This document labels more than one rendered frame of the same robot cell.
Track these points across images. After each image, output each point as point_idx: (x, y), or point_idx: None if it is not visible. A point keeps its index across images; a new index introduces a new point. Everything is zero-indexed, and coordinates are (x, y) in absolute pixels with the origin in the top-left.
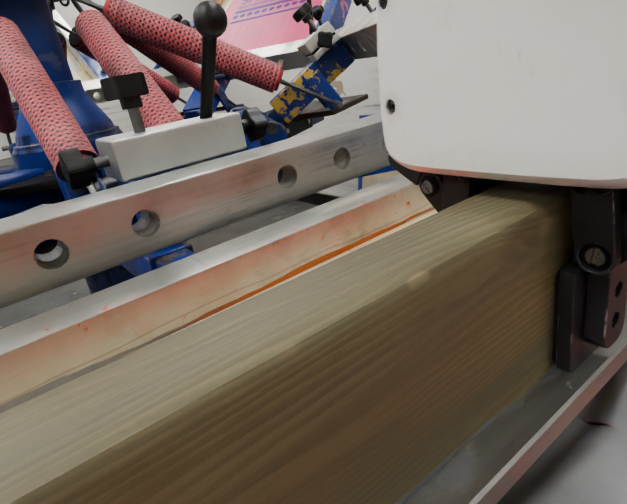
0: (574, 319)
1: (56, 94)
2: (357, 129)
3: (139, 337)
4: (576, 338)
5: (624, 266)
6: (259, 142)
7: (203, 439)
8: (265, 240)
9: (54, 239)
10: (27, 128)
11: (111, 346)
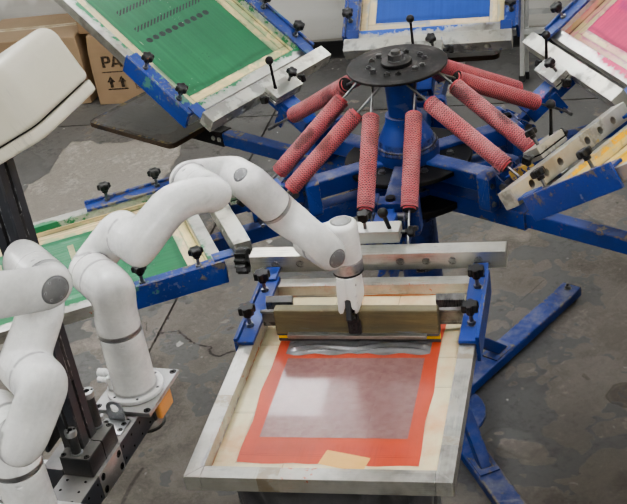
0: (348, 326)
1: (372, 170)
2: (434, 253)
3: (331, 294)
4: (349, 329)
5: (354, 323)
6: (489, 195)
7: (297, 313)
8: (371, 283)
9: None
10: (382, 139)
11: (324, 293)
